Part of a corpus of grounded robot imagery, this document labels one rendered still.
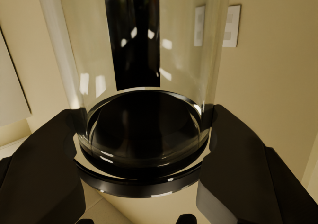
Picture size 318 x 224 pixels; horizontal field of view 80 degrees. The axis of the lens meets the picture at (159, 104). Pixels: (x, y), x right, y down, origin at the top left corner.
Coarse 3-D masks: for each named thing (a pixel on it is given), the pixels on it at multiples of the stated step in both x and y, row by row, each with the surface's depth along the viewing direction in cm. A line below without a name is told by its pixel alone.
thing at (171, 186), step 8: (200, 168) 10; (80, 176) 11; (88, 176) 10; (192, 176) 10; (96, 184) 10; (104, 184) 10; (112, 184) 9; (160, 184) 9; (168, 184) 10; (176, 184) 10; (184, 184) 10; (112, 192) 10; (120, 192) 10; (128, 192) 10; (136, 192) 10; (144, 192) 10; (152, 192) 10; (160, 192) 10
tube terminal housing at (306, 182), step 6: (312, 150) 24; (312, 156) 21; (312, 162) 19; (306, 168) 25; (312, 168) 17; (306, 174) 22; (312, 174) 17; (306, 180) 20; (312, 180) 17; (306, 186) 18; (312, 186) 17; (312, 192) 17
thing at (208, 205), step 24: (216, 120) 11; (240, 120) 11; (216, 144) 9; (240, 144) 9; (264, 144) 9; (216, 168) 8; (240, 168) 8; (264, 168) 8; (216, 192) 7; (240, 192) 7; (264, 192) 7; (216, 216) 7; (240, 216) 6; (264, 216) 6
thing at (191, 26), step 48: (48, 0) 7; (96, 0) 6; (144, 0) 6; (192, 0) 7; (96, 48) 7; (144, 48) 7; (192, 48) 8; (96, 96) 8; (144, 96) 8; (192, 96) 9; (96, 144) 10; (144, 144) 9; (192, 144) 10
